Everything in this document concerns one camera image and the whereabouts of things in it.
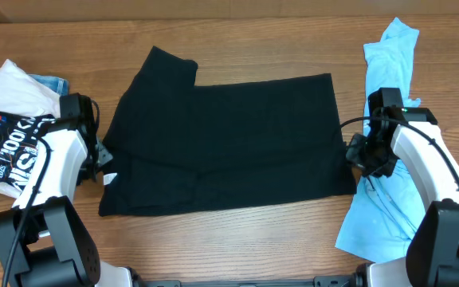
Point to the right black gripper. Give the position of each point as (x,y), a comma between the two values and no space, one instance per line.
(354,158)

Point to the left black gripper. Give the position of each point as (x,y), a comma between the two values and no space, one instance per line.
(104,158)

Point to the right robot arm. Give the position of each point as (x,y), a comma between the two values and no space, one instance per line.
(412,135)

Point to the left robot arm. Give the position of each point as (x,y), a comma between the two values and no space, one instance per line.
(43,242)

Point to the light blue t-shirt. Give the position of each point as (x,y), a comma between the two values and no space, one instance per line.
(385,212)

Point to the black printed folded t-shirt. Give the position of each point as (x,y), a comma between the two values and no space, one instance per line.
(18,149)

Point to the folded white garment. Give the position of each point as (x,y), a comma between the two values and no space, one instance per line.
(21,95)

